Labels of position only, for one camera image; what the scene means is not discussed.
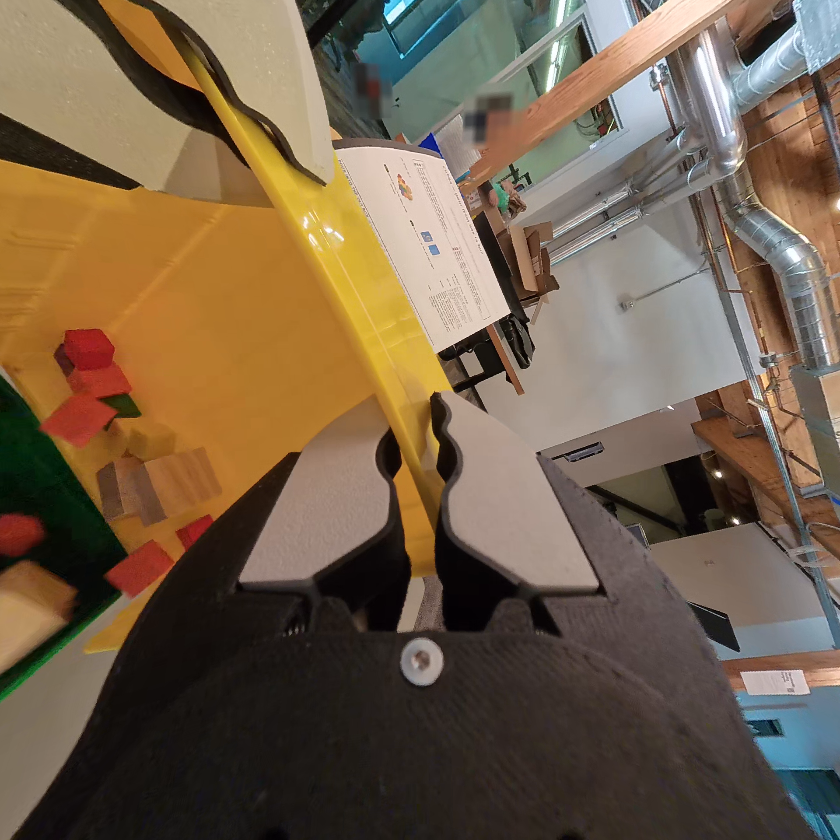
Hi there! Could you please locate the green plastic box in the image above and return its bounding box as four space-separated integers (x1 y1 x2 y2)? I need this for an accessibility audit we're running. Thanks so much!
0 374 129 700

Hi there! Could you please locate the large silver ventilation duct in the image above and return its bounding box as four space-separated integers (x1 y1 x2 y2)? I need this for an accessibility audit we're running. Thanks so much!
666 26 840 371

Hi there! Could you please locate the printed paper sheet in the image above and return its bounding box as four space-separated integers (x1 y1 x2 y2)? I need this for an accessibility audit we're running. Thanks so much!
333 146 511 355

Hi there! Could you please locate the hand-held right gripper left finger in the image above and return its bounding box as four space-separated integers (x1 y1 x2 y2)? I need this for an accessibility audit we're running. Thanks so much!
238 397 413 632

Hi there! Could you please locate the wooden ceiling beam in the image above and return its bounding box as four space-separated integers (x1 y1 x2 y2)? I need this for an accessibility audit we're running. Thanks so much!
459 0 742 191

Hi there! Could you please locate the small white paper note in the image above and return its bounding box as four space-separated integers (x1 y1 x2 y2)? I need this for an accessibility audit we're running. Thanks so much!
740 669 812 698

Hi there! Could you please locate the yellow plastic box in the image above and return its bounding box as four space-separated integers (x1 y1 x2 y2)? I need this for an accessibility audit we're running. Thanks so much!
0 0 460 657

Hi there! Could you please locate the wooden desk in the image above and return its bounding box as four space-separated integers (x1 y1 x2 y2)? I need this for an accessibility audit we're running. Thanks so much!
471 210 527 396

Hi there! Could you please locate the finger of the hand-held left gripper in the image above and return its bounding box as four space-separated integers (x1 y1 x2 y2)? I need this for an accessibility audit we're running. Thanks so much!
141 0 330 188
0 0 277 210

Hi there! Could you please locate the cardboard box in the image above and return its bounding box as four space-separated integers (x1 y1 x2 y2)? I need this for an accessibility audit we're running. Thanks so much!
504 222 560 311

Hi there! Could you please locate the pile of coloured wooden cubes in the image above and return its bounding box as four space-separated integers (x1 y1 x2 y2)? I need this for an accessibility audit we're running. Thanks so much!
0 328 224 677

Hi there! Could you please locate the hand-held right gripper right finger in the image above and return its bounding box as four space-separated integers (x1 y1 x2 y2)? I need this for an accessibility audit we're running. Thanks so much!
428 390 602 636

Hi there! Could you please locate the black bag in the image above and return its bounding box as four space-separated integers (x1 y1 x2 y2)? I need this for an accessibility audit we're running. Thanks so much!
500 315 537 370

